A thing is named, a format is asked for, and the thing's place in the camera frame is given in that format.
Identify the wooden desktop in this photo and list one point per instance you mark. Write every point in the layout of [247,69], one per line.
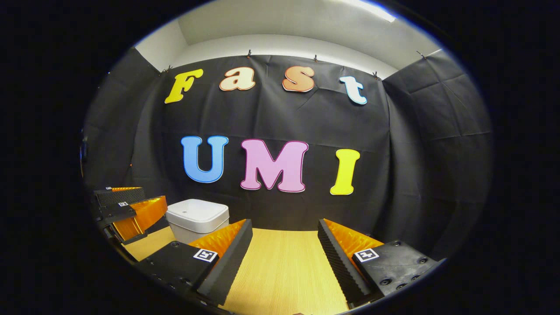
[284,275]

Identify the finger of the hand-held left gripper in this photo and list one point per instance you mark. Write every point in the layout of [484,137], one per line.
[120,197]
[116,212]

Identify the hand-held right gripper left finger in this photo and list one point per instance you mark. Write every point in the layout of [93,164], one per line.
[232,262]

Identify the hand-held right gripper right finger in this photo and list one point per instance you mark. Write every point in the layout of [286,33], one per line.
[339,262]

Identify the white desktop garbage bin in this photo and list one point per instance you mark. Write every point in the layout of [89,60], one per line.
[197,216]

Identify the black backdrop cloth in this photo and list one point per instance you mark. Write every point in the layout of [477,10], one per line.
[306,118]

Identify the ceiling light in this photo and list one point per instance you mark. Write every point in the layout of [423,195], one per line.
[376,9]

